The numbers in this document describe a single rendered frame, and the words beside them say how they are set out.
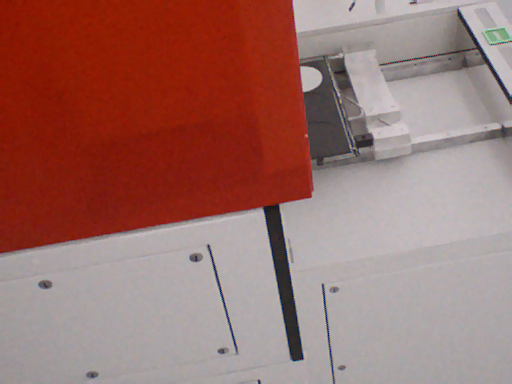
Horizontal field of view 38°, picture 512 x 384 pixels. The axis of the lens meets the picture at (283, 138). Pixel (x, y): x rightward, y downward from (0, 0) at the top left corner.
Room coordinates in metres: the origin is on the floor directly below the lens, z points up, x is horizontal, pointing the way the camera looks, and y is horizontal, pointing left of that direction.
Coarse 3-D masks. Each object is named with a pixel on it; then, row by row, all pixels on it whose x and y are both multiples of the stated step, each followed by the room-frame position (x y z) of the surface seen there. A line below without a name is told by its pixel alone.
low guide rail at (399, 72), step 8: (456, 56) 1.52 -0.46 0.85; (408, 64) 1.51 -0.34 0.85; (416, 64) 1.51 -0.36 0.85; (424, 64) 1.50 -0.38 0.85; (432, 64) 1.50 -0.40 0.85; (440, 64) 1.50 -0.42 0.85; (448, 64) 1.50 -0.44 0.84; (456, 64) 1.50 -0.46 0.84; (384, 72) 1.49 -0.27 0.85; (392, 72) 1.49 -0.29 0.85; (400, 72) 1.49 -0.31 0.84; (408, 72) 1.50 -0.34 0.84; (416, 72) 1.50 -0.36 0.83; (424, 72) 1.50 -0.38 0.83; (432, 72) 1.50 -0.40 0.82; (336, 80) 1.49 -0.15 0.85; (344, 80) 1.49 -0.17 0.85; (392, 80) 1.49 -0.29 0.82; (344, 88) 1.49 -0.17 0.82
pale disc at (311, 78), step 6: (306, 66) 1.50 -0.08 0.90; (306, 72) 1.47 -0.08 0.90; (312, 72) 1.47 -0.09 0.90; (318, 72) 1.47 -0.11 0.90; (306, 78) 1.45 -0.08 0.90; (312, 78) 1.45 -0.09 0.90; (318, 78) 1.44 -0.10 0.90; (306, 84) 1.43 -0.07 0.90; (312, 84) 1.42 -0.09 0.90; (318, 84) 1.42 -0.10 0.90; (306, 90) 1.40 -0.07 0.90
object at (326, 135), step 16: (304, 64) 1.51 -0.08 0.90; (320, 64) 1.50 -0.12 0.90; (304, 96) 1.38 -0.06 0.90; (320, 96) 1.37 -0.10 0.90; (320, 112) 1.32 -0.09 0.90; (336, 112) 1.31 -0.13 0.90; (320, 128) 1.26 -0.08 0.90; (336, 128) 1.25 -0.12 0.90; (320, 144) 1.21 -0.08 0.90; (336, 144) 1.20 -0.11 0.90
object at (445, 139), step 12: (444, 132) 1.24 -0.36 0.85; (456, 132) 1.24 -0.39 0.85; (468, 132) 1.23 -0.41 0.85; (480, 132) 1.23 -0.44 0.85; (492, 132) 1.23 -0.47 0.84; (420, 144) 1.22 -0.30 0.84; (432, 144) 1.22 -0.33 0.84; (444, 144) 1.23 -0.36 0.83; (456, 144) 1.23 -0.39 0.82; (360, 156) 1.22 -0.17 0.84; (372, 156) 1.22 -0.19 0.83; (312, 168) 1.21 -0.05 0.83; (324, 168) 1.21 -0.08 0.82
